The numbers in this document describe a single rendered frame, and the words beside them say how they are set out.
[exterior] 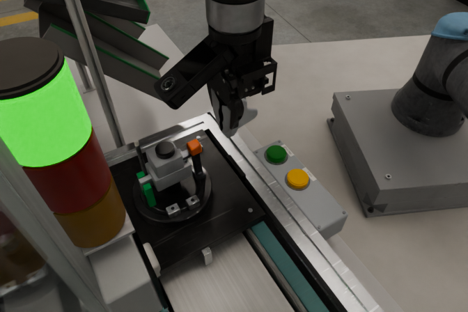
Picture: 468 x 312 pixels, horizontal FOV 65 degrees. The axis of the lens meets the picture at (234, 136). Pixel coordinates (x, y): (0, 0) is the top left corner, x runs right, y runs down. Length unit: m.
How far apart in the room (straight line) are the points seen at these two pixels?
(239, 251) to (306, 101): 0.50
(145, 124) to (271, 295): 0.53
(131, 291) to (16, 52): 0.19
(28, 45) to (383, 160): 0.68
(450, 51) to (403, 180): 0.25
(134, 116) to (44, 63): 0.79
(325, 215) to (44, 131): 0.54
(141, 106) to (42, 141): 0.80
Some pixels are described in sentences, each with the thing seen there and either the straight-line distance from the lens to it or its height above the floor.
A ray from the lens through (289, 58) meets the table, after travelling 1.18.
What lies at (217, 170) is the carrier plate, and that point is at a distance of 0.71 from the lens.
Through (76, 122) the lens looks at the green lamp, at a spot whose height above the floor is 1.38.
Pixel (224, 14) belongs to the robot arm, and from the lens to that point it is 0.46.
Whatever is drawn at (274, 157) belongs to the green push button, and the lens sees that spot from 0.73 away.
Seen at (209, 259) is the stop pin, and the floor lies 0.95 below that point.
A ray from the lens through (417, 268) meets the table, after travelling 0.80.
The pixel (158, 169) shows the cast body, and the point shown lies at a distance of 0.58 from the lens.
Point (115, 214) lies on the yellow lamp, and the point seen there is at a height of 1.28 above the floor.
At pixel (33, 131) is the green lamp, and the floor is 1.39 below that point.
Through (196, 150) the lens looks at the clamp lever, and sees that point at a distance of 0.61.
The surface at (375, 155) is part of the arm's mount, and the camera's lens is 0.80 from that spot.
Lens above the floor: 1.53
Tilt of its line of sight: 47 degrees down
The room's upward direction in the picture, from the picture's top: straight up
